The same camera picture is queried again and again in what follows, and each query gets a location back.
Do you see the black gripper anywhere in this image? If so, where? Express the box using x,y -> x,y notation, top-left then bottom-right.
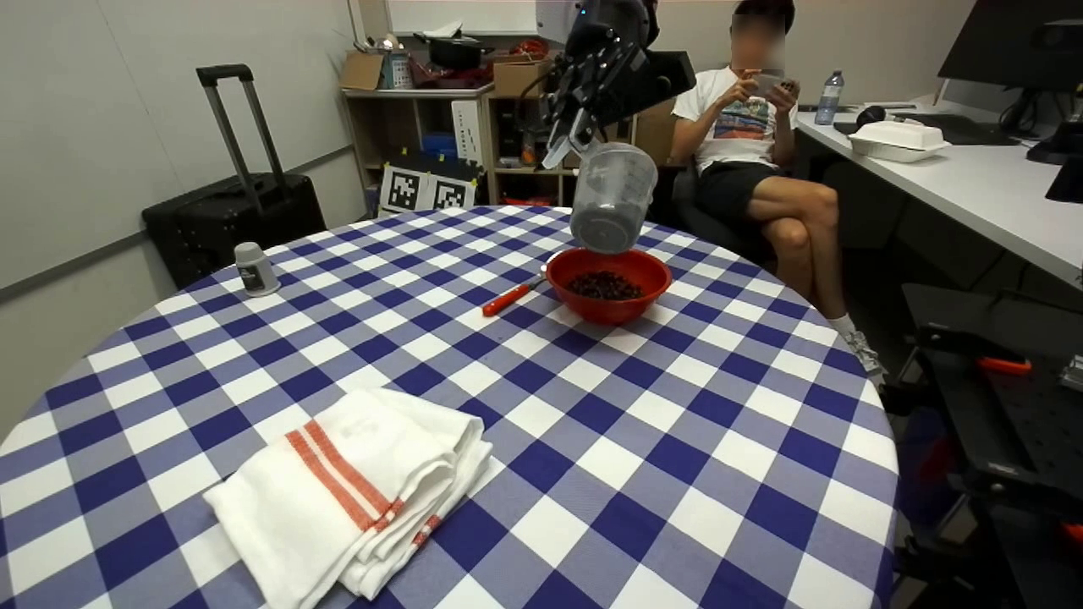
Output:
538,0 -> 671,173

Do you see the small clear cup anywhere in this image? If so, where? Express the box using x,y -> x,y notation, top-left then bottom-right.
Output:
567,140 -> 663,259

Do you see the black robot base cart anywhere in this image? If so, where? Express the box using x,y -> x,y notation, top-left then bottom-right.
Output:
898,280 -> 1083,609

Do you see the red bowl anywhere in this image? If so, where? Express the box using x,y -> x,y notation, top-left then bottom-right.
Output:
542,245 -> 676,333

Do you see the wooden shelf unit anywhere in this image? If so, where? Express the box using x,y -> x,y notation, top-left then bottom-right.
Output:
339,35 -> 685,213

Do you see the black white tag board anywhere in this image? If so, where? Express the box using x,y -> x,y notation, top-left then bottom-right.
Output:
377,163 -> 480,221

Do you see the red marker pen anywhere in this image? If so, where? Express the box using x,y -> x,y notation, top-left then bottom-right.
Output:
477,277 -> 547,322

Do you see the seated person in shorts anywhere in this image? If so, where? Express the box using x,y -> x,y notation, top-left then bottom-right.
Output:
663,0 -> 892,388

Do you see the brown cardboard box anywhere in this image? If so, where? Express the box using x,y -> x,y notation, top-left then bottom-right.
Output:
339,48 -> 389,97

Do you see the clear water bottle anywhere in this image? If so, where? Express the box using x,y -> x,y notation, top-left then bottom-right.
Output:
813,67 -> 850,128

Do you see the white food container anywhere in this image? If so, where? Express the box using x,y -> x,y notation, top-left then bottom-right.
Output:
846,116 -> 953,166

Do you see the blue white checkered tablecloth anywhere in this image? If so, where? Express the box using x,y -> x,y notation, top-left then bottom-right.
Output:
0,199 -> 903,609

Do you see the small white bottle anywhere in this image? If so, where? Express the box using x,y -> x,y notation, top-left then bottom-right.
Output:
231,237 -> 282,300

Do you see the white desk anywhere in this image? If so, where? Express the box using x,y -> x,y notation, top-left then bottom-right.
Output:
793,106 -> 1083,299

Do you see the black computer monitor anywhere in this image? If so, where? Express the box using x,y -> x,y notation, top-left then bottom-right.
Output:
933,0 -> 1083,128

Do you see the white towel with orange stripes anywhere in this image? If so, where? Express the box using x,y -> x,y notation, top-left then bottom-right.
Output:
201,384 -> 497,609

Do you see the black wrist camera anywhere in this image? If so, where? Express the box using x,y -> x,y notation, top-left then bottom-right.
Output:
612,45 -> 700,128

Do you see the black suitcase with handle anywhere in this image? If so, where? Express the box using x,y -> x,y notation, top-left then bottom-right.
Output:
140,62 -> 332,292

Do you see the orange clamp handle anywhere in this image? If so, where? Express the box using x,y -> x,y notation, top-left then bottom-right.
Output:
972,352 -> 1037,380

